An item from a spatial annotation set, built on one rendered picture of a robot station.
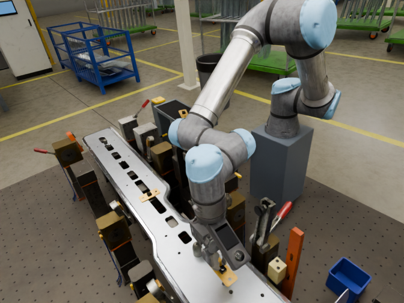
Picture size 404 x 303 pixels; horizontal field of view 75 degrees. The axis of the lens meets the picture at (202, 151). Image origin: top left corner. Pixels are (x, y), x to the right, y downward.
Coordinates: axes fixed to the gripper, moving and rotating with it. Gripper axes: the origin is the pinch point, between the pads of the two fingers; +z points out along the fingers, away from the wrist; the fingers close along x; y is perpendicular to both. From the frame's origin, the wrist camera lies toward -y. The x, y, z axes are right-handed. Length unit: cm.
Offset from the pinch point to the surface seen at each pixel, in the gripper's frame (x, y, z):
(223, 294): 2.1, -2.2, 8.3
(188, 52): -218, 358, 35
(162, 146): -16, 63, -2
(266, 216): -15.6, -0.8, -8.3
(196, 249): 0.8, 11.4, 4.1
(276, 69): -319, 256, 72
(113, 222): 17.1, 38.0, 2.2
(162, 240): 6.6, 24.3, 7.3
